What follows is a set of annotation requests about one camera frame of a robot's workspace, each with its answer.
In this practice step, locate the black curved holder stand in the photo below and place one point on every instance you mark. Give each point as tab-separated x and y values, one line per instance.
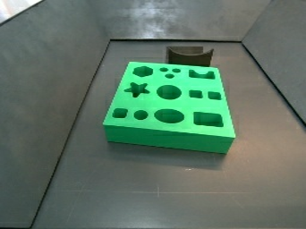
189	56

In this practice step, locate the green shape sorter board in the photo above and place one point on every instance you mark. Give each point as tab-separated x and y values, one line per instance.
171	106

